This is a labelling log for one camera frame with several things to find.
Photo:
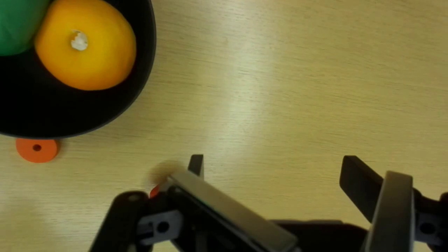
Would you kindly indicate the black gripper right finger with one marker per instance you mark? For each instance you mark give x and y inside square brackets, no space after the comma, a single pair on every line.
[386,201]

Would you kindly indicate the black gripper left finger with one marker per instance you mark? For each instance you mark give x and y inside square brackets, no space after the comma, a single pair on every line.
[218,222]

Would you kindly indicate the red tomato plush toy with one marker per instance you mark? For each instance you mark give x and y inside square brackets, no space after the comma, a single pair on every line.
[154,192]

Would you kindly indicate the orange fruit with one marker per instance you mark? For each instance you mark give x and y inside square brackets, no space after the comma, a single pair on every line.
[85,43]

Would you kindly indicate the green toy egg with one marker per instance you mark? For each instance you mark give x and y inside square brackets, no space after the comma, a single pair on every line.
[18,24]

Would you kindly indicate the black bowl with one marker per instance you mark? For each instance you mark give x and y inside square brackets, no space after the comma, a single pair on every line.
[35,105]

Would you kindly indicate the orange disc with hole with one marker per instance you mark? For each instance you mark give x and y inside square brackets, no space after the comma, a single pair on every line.
[35,150]

